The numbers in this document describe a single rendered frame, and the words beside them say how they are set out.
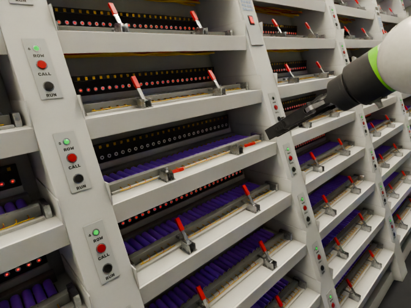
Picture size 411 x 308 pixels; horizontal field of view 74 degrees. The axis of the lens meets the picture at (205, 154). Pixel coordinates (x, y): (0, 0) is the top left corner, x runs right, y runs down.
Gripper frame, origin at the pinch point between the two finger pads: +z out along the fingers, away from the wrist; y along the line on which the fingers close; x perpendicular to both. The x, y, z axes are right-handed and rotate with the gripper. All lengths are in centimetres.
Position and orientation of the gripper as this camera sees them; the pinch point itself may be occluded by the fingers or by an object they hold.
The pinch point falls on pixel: (281, 128)
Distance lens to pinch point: 74.8
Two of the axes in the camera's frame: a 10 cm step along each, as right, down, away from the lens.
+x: -4.1, -9.0, 1.3
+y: 7.4, -2.5, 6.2
